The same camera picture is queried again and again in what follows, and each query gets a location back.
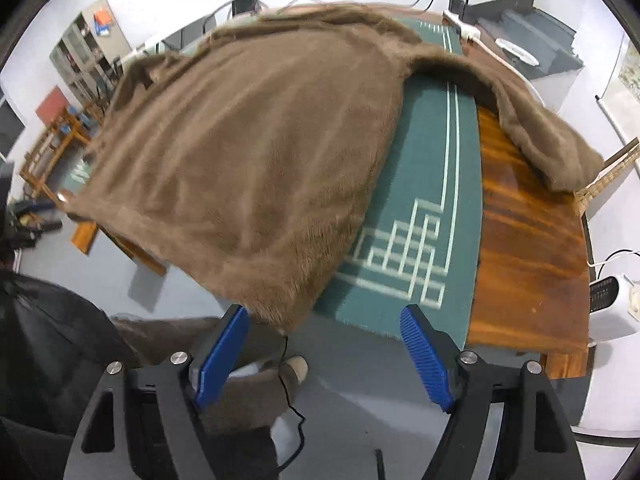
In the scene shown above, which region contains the white power strip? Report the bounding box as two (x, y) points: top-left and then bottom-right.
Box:
(442, 10), (480, 42)

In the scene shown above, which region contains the green table mat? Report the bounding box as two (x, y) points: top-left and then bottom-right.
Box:
(306, 18), (482, 344)

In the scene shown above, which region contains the brown fleece garment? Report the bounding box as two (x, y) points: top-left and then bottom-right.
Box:
(67, 4), (603, 332)

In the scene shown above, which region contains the black power adapter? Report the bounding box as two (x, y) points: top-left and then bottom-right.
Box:
(448, 0), (469, 16)

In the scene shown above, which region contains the hanging scroll painting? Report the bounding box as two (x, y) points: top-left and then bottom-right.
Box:
(596, 32), (639, 145)

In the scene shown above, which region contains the beige storage cabinet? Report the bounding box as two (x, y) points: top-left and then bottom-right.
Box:
(49, 0), (131, 106)

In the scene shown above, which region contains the white space heater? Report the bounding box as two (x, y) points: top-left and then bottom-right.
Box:
(588, 248), (639, 348)

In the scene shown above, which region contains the wooden chair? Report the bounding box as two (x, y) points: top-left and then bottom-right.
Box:
(20, 102), (104, 203)

